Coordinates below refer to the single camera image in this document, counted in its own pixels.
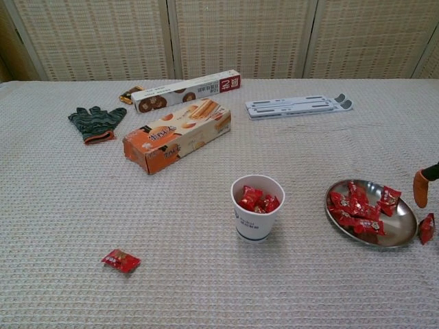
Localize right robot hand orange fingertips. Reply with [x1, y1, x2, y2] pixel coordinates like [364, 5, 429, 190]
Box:
[412, 162, 439, 209]

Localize orange biscuit box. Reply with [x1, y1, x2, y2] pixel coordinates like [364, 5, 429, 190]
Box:
[122, 98, 233, 175]

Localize bamboo folding screen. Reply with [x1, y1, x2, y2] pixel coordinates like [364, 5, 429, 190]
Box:
[0, 0, 439, 82]

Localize white paper cup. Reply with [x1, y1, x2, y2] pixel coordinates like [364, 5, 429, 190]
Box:
[230, 174, 286, 245]

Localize folded white laptop stand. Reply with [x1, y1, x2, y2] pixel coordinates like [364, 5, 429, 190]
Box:
[244, 93, 354, 121]

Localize beige woven tablecloth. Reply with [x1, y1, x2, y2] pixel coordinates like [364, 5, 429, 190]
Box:
[0, 78, 439, 329]

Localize grey knit glove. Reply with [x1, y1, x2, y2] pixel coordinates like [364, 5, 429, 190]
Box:
[67, 106, 128, 146]

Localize long white cookie box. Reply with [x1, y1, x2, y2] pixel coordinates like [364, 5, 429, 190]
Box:
[130, 69, 241, 114]

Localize round steel plate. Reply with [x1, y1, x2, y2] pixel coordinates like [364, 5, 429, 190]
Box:
[324, 178, 418, 248]

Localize brown chocolate wrapper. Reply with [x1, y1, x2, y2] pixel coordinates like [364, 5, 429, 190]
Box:
[118, 85, 145, 105]

